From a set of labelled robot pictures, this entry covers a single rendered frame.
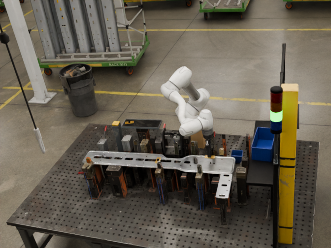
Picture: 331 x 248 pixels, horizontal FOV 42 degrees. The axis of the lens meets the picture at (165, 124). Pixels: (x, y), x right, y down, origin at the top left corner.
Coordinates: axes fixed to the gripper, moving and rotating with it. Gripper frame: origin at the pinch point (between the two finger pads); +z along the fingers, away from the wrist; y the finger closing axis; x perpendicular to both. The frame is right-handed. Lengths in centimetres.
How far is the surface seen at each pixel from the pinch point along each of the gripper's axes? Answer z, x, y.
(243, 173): 5.7, 29.8, 16.7
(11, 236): 111, -221, 20
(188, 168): 11.0, -17.3, 8.6
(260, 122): 8, 37, -61
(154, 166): 11.1, -47.6, 7.9
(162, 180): 15.7, -37.8, 20.4
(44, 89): 95, -334, -274
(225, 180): 10.9, 15.6, 20.4
